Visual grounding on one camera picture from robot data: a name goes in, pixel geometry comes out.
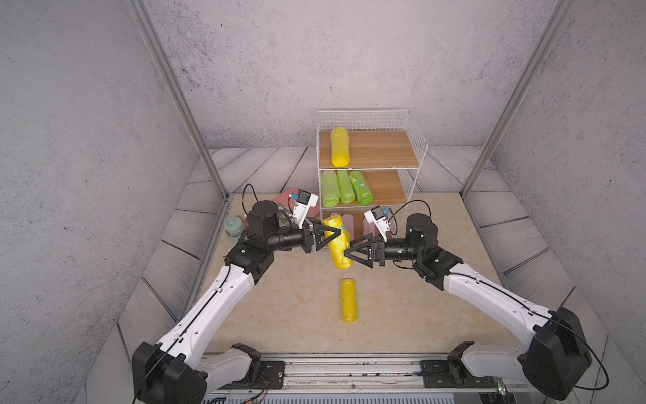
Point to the frame post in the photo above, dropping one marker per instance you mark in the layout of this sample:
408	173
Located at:
160	59
540	52

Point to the right frame post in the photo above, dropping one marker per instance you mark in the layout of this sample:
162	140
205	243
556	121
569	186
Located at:
540	52

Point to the pink bag roll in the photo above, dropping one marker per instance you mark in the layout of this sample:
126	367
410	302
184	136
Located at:
368	228
348	222

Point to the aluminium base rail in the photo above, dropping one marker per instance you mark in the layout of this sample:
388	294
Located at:
348	376

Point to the mint green jar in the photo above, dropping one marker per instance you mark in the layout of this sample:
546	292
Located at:
234	227

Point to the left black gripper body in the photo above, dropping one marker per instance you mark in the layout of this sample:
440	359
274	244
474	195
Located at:
310	238

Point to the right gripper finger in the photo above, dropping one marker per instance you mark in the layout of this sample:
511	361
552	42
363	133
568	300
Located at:
361	243
361	256

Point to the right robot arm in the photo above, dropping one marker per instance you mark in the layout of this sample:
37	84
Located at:
553	354

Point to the left frame post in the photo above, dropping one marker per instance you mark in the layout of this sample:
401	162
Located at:
160	59

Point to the light green bag roll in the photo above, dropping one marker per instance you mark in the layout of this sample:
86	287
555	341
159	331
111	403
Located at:
330	192

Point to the bright green bag roll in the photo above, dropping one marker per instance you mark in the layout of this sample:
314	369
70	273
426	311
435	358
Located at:
363	192

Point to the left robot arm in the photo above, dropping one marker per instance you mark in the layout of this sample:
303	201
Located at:
193	333

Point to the pink cutting board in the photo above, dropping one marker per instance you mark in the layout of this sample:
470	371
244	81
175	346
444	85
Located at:
282	199

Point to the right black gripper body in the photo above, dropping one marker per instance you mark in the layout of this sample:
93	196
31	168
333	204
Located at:
377	251

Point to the yellow bag roll labelled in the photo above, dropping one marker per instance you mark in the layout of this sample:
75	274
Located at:
340	243

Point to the white wire wooden shelf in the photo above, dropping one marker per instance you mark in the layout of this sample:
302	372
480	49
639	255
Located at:
386	145

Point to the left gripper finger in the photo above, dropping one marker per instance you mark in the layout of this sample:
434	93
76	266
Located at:
322	240
324	231

